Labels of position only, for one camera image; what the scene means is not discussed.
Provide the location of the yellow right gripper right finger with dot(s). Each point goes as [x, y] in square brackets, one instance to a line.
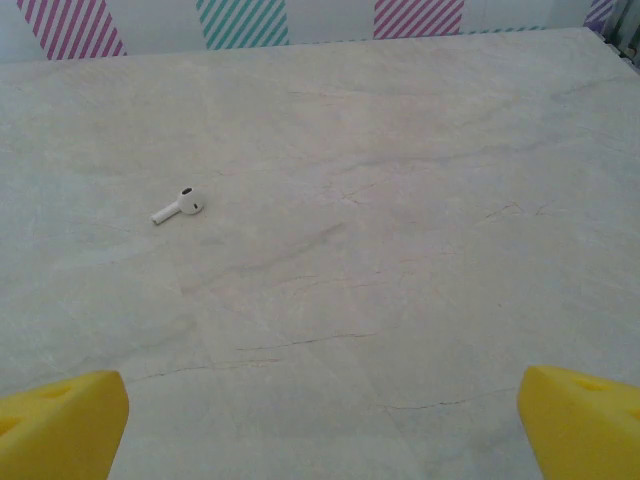
[585, 435]

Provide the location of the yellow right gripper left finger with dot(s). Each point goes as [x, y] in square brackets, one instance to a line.
[55, 430]

